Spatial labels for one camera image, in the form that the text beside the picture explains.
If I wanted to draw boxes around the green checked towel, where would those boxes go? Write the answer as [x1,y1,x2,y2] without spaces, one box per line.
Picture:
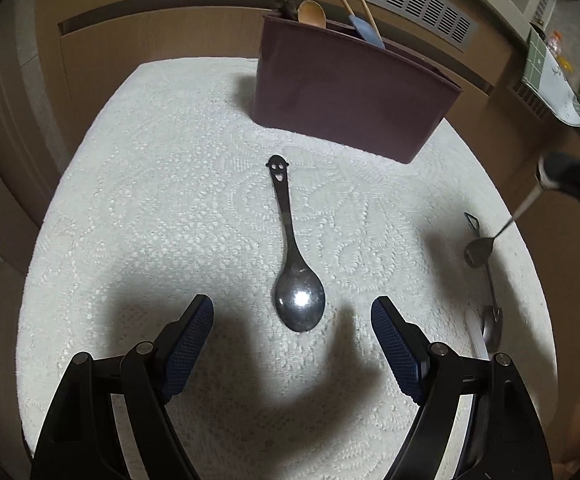
[524,27,580,127]

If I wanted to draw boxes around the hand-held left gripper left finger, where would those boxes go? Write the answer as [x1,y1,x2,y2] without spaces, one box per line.
[30,294,215,480]

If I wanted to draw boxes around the white lace tablecloth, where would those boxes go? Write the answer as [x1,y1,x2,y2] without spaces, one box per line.
[16,57,559,480]

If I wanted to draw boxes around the wooden spoon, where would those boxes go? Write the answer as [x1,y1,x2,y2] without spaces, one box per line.
[297,0,327,29]

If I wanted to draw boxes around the black utensil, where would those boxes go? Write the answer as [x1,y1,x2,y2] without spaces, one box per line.
[271,0,299,21]

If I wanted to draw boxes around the maroon plastic utensil holder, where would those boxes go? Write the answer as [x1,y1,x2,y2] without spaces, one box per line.
[251,12,464,165]

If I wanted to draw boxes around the steel spoon with smiley handle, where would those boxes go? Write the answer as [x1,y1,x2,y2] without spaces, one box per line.
[266,156,327,332]

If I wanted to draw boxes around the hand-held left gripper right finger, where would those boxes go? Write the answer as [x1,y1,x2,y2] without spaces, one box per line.
[370,296,554,480]

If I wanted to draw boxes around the long steel spoon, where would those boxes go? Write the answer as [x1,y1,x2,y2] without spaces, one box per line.
[464,182,546,269]

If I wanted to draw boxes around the small grey vent grille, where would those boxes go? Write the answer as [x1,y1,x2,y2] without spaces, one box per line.
[510,77,547,121]

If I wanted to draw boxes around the steel shovel spoon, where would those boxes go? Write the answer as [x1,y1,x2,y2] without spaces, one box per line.
[464,212,504,354]

